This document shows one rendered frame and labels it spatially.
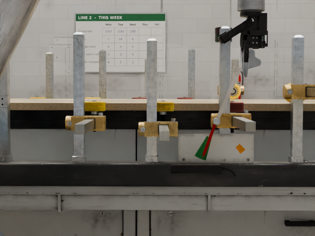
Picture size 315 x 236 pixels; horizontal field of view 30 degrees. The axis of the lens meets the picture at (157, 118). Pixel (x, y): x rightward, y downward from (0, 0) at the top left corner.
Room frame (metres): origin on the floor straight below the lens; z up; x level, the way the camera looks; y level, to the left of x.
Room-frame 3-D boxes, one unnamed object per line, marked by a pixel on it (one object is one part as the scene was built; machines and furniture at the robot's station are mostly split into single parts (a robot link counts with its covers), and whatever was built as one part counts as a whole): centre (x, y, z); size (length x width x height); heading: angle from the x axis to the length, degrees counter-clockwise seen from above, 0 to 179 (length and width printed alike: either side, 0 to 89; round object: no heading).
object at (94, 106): (2.14, 0.23, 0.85); 0.08 x 0.08 x 0.11
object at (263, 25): (1.95, -0.31, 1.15); 0.09 x 0.08 x 0.12; 90
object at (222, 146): (2.00, -0.20, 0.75); 0.26 x 0.01 x 0.10; 90
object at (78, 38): (2.02, 0.27, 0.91); 0.03 x 0.03 x 0.48; 0
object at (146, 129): (2.03, 0.00, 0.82); 0.13 x 0.06 x 0.05; 90
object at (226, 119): (2.03, -0.25, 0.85); 0.13 x 0.06 x 0.05; 90
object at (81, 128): (1.95, 0.23, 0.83); 0.43 x 0.03 x 0.04; 0
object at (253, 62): (1.93, -0.31, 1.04); 0.06 x 0.03 x 0.09; 90
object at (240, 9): (1.95, -0.31, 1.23); 0.10 x 0.09 x 0.05; 0
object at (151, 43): (2.02, 0.02, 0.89); 0.03 x 0.03 x 0.48; 0
